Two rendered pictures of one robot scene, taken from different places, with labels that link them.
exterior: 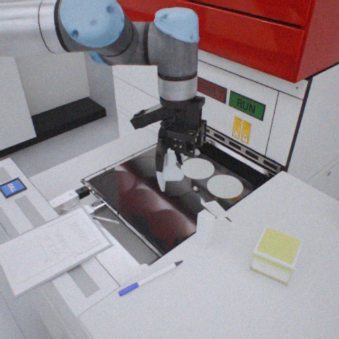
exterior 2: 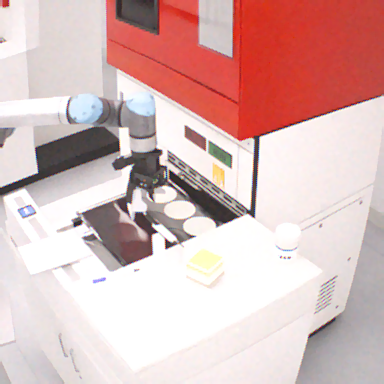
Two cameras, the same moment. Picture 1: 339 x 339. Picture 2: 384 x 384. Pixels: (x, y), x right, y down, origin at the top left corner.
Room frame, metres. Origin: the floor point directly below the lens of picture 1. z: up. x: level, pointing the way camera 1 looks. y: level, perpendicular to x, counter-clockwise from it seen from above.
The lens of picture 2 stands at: (-0.77, -0.30, 2.02)
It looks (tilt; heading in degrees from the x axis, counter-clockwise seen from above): 34 degrees down; 6
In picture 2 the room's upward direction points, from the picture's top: straight up
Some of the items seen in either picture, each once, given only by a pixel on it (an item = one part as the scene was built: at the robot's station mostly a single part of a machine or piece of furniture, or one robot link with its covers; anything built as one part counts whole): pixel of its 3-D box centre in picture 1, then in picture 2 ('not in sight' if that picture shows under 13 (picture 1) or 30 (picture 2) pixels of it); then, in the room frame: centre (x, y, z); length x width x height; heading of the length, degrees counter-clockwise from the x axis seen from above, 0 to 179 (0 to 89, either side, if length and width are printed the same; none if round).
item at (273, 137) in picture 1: (183, 98); (175, 143); (1.02, -0.05, 1.02); 0.82 x 0.03 x 0.40; 41
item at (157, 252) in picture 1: (118, 215); (102, 241); (0.61, 0.13, 0.90); 0.38 x 0.01 x 0.01; 41
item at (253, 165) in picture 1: (216, 154); (202, 198); (0.88, -0.16, 0.89); 0.44 x 0.02 x 0.10; 41
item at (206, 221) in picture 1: (211, 217); (163, 239); (0.47, -0.09, 1.03); 0.06 x 0.04 x 0.13; 131
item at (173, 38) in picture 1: (175, 44); (140, 114); (0.61, -0.01, 1.33); 0.09 x 0.08 x 0.11; 82
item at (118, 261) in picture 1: (95, 243); (83, 260); (0.54, 0.18, 0.87); 0.36 x 0.08 x 0.03; 41
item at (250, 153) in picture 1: (219, 136); (204, 181); (0.88, -0.16, 0.96); 0.44 x 0.01 x 0.02; 41
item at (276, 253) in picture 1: (275, 256); (205, 268); (0.40, -0.21, 1.00); 0.07 x 0.07 x 0.07; 60
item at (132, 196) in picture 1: (171, 184); (151, 221); (0.73, -0.01, 0.90); 0.34 x 0.34 x 0.01; 41
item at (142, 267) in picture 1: (135, 281); not in sight; (0.42, 0.07, 0.89); 0.08 x 0.03 x 0.03; 131
